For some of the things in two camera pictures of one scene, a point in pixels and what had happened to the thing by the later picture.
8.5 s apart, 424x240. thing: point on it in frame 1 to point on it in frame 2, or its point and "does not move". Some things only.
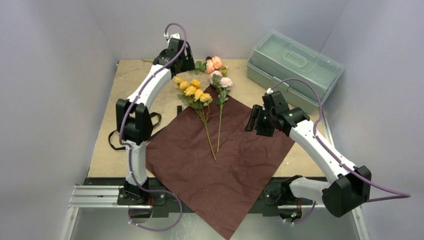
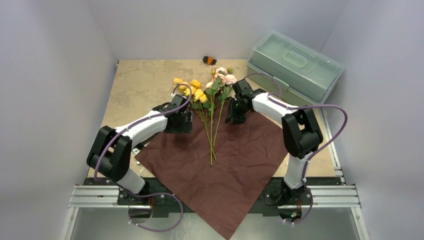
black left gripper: x=188 y=64 to x=185 y=127
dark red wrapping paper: x=212 y=159 does not move
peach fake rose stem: x=211 y=64 to x=212 y=88
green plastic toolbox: x=277 y=62 does not move
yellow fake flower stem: x=196 y=99 does not move
